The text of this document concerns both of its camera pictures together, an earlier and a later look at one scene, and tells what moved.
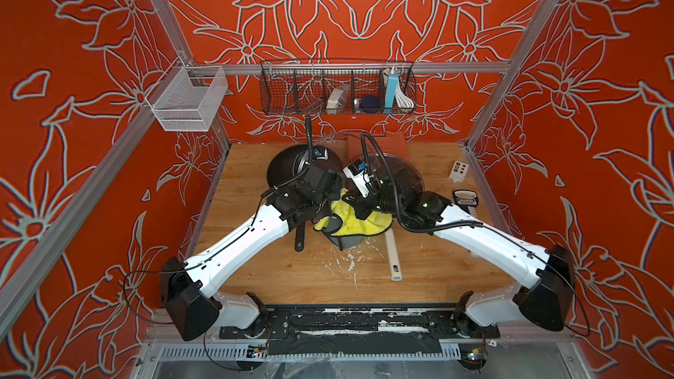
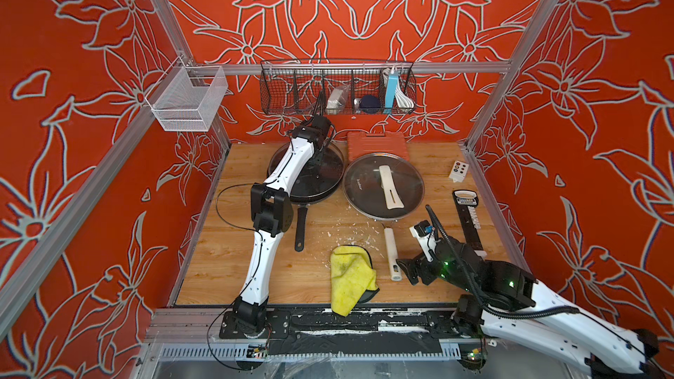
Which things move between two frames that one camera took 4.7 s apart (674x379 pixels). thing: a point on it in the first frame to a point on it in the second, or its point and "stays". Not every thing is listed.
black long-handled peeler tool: [468, 200] stays
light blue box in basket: [390, 90] stays
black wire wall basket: [337, 86] stays
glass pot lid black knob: [333, 225] to [323, 175]
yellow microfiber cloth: [352, 224] to [352, 276]
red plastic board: [392, 143] stays
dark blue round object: [369, 103] stays
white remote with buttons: [458, 171] stays
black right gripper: [362, 201] to [419, 262]
